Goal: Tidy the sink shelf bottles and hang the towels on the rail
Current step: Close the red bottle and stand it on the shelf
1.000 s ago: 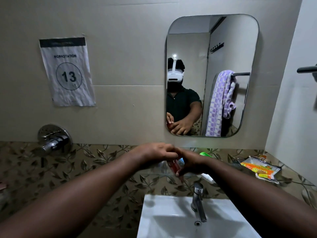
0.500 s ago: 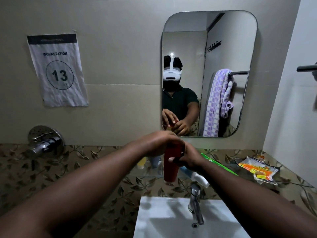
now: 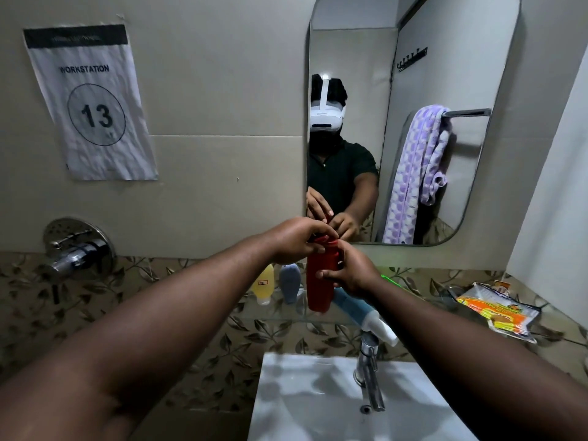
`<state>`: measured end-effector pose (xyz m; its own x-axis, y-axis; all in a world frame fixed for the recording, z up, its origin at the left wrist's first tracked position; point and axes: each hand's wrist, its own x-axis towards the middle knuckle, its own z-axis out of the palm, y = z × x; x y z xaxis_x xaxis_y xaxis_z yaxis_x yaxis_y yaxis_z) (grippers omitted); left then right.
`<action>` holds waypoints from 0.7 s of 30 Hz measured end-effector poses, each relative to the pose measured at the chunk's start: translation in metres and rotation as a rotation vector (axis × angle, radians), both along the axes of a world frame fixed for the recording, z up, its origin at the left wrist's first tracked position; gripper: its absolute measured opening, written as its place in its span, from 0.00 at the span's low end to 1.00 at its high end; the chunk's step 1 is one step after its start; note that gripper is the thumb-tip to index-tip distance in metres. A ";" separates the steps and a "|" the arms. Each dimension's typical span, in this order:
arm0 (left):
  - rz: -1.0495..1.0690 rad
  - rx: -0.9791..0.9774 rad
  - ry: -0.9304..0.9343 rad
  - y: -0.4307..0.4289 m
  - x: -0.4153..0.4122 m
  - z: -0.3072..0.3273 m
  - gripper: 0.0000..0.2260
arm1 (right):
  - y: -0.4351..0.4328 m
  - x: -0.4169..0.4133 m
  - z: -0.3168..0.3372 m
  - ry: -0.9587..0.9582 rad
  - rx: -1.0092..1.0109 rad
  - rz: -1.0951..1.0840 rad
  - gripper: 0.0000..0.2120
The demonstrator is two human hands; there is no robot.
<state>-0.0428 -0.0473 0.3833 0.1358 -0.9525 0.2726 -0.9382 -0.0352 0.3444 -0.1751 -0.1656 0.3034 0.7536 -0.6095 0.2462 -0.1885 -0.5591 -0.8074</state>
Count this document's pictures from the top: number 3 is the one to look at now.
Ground chrome basin tap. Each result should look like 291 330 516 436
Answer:
352 330 386 413

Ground small yellow bottle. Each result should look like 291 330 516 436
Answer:
250 263 276 306

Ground red bottle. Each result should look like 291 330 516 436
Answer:
306 235 341 314

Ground person's right forearm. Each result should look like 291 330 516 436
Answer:
367 279 588 441

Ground rounded wall mirror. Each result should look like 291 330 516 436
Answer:
305 0 522 247

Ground white paper sign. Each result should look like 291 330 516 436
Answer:
23 24 159 182

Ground blue white spray bottle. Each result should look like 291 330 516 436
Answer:
333 287 399 348

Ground person's left hand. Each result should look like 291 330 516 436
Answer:
268 217 341 266

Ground person's left forearm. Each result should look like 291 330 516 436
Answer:
0 233 285 441

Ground small blue-grey bottle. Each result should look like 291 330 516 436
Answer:
279 263 302 304

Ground white wash basin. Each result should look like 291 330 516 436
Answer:
247 352 478 441

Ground orange yellow sachet packets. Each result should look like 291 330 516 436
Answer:
456 281 542 344

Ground chrome shower mixer valve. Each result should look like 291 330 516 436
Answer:
42 217 116 304

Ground person's right hand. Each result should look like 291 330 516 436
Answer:
315 239 382 299

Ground glass wall shelf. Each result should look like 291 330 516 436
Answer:
229 291 368 326

